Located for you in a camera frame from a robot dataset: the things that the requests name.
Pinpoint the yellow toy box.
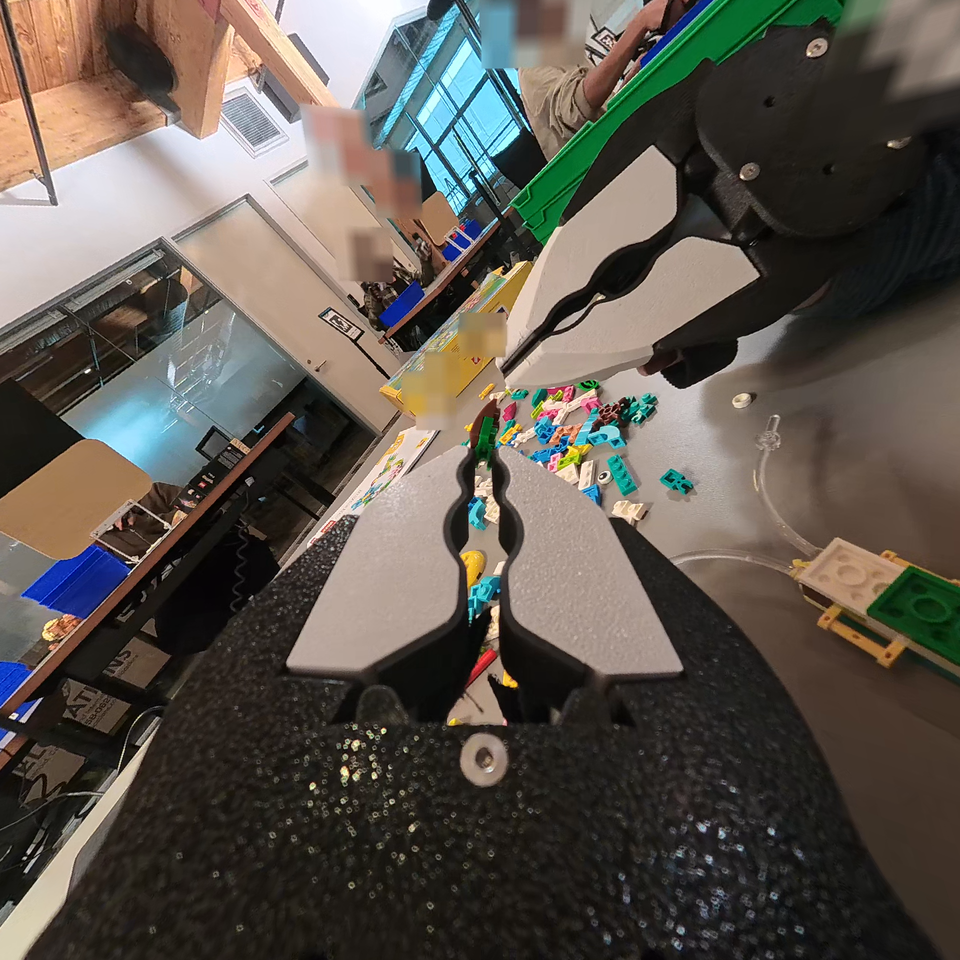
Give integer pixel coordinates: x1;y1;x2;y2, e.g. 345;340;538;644
378;262;537;432

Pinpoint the long wooden table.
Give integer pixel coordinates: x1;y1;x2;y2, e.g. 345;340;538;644
0;412;297;759

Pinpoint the green white yellow brick assembly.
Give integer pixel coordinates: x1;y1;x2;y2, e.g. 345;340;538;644
791;536;960;670

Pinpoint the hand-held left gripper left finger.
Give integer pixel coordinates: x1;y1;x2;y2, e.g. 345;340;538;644
285;448;474;714

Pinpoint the green plastic bin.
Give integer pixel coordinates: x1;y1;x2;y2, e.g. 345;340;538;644
510;0;845;245

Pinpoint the instruction booklet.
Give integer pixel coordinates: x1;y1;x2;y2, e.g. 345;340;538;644
307;431;440;549

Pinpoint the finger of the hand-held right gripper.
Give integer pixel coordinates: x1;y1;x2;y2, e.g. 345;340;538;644
504;141;682;360
501;234;764;389

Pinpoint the wooden ceiling shelf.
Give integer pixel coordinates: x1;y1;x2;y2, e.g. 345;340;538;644
0;0;331;192

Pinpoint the air vent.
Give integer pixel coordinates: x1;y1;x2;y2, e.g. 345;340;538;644
221;86;288;156

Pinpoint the black round lamp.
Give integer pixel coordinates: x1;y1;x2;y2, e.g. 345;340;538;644
105;26;183;115

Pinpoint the large window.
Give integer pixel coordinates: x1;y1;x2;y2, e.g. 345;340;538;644
352;15;543;213

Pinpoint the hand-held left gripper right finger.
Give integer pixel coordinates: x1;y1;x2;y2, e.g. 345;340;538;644
491;446;685;714

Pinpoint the another person's forearm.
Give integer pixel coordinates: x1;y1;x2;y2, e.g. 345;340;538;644
581;0;672;97

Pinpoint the pile of colourful toy bricks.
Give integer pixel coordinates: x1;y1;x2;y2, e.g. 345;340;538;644
450;381;663;691

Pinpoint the grey door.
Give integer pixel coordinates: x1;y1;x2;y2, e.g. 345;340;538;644
174;195;400;378

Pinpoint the blue storage bin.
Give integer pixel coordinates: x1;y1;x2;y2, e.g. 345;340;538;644
21;543;133;618
378;285;426;329

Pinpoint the clear curved tube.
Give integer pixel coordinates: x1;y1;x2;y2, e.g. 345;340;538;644
750;448;819;560
669;549;800;579

